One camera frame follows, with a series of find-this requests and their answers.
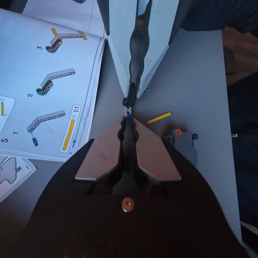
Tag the grey lego motor block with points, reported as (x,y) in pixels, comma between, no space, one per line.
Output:
(184,144)

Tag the black lego connector piece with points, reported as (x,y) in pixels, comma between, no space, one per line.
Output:
(131,93)

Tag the white printed paper sheet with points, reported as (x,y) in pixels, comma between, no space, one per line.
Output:
(12,177)

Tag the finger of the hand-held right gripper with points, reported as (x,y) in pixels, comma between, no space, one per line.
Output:
(159,30)
(119,40)

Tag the grey lego beam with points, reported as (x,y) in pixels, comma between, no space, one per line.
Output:
(128,110)

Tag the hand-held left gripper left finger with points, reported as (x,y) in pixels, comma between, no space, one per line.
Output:
(100,153)

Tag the lego instruction booklet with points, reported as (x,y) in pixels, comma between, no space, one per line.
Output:
(40,84)

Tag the person's leg in dark trousers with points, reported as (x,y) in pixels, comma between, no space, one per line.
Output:
(246,145)

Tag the yellow lego axle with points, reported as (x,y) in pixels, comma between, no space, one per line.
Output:
(159,117)

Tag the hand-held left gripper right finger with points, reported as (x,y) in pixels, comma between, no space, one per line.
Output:
(155,155)

